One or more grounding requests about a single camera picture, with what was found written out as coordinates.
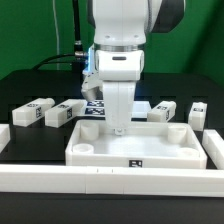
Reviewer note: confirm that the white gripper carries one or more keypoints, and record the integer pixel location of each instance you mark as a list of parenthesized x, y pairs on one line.
[(119, 73)]

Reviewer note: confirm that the white desk top tray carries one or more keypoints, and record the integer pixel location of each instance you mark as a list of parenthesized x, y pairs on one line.
[(141, 145)]

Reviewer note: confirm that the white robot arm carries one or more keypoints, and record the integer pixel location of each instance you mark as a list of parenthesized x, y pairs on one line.
[(121, 27)]

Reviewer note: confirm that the white marker sheet with tags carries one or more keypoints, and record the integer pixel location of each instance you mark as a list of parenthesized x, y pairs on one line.
[(96, 109)]

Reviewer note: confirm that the white front fence bar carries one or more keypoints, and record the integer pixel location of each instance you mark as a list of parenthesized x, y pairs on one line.
[(107, 180)]

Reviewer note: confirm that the white fence bar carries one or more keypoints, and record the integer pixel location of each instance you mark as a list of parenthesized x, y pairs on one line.
[(4, 136), (214, 146), (107, 180)]

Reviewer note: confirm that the white right fence bar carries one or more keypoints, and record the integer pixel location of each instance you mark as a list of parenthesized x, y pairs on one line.
[(214, 146)]

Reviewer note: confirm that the white left fence bar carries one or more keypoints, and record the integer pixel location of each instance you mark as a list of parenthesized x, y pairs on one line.
[(4, 136)]

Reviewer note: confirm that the black cable post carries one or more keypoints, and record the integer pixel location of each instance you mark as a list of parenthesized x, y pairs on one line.
[(77, 66)]

